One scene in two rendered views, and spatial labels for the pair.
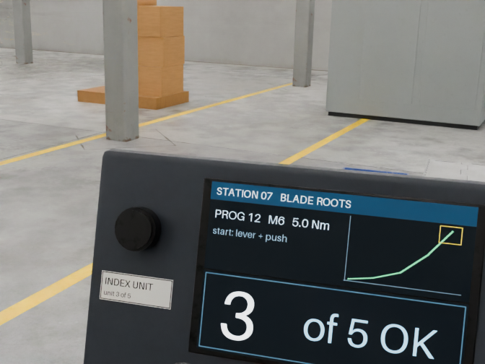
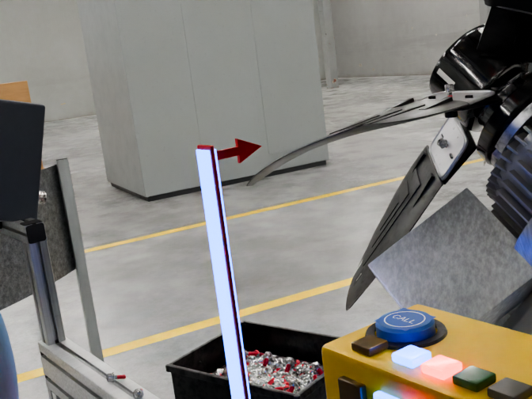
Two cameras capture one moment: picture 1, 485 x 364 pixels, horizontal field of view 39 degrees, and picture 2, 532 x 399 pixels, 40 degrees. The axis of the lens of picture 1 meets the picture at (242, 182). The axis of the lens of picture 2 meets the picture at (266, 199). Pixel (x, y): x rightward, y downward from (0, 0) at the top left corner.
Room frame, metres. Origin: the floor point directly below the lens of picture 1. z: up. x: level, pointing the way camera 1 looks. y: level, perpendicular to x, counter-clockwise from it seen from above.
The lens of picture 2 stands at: (-0.22, -1.20, 1.27)
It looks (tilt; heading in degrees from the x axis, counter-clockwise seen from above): 12 degrees down; 40
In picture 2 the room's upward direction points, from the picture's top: 7 degrees counter-clockwise
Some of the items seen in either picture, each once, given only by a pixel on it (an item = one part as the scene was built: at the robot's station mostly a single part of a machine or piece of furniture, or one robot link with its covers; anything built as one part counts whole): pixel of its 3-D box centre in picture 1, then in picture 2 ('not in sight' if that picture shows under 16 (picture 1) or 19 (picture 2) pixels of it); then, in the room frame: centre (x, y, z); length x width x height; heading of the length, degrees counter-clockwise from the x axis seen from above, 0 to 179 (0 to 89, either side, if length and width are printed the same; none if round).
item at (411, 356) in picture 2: not in sight; (411, 356); (0.16, -0.98, 1.08); 0.02 x 0.02 x 0.01; 75
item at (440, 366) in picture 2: not in sight; (441, 366); (0.15, -1.00, 1.08); 0.02 x 0.02 x 0.01; 75
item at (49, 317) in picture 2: not in sight; (42, 282); (0.39, -0.20, 0.96); 0.03 x 0.03 x 0.20; 75
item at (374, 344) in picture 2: not in sight; (370, 345); (0.16, -0.95, 1.08); 0.02 x 0.02 x 0.01; 75
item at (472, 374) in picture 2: not in sight; (474, 378); (0.14, -1.03, 1.08); 0.02 x 0.02 x 0.01; 75
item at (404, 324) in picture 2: not in sight; (405, 328); (0.19, -0.96, 1.08); 0.04 x 0.04 x 0.02
